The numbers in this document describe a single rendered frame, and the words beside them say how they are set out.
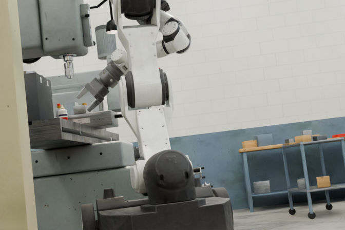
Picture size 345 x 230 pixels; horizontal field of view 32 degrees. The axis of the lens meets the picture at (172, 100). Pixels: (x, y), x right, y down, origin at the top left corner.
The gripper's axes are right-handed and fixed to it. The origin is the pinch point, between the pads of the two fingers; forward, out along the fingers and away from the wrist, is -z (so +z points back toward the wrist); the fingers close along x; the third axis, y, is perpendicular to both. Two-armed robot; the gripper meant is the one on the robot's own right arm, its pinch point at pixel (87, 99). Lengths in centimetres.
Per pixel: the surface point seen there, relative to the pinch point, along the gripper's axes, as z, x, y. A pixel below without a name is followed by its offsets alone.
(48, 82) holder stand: -5.3, -0.5, 23.0
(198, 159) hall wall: 12, 339, -588
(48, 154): -31.0, 5.2, -12.6
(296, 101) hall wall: 181, 301, -609
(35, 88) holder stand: -8.8, -12.2, 35.2
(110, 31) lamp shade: 29, 40, -16
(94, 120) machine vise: -5.9, 6.6, -19.8
